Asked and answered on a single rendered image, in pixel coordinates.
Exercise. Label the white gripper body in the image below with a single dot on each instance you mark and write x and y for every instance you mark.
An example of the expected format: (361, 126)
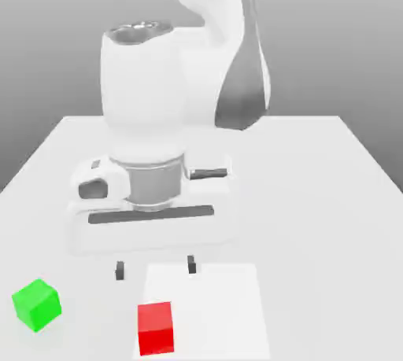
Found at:
(151, 235)

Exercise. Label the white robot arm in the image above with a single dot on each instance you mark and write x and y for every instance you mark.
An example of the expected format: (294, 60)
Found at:
(141, 84)

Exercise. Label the small red cube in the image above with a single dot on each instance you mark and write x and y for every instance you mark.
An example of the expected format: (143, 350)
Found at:
(156, 332)

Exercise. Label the small green cube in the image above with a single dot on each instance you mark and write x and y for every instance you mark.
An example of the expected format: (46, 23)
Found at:
(36, 304)

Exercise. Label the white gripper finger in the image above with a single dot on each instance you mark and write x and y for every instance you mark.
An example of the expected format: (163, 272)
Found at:
(119, 270)
(191, 265)

